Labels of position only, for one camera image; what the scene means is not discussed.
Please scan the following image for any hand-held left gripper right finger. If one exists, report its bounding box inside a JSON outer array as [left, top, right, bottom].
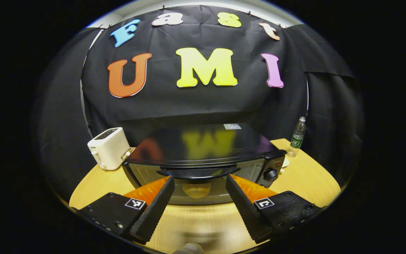
[[225, 174, 321, 244]]

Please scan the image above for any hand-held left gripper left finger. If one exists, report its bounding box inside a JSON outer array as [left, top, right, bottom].
[[78, 175, 175, 244]]

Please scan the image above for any black electric oven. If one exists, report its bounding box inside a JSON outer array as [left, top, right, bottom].
[[122, 123, 287, 206]]

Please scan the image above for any white toaster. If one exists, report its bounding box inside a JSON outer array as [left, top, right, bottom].
[[87, 127, 135, 171]]

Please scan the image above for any clear water bottle green label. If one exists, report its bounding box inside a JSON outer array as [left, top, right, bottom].
[[287, 116, 306, 158]]

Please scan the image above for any black backdrop cloth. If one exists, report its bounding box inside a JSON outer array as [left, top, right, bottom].
[[36, 5, 365, 198]]

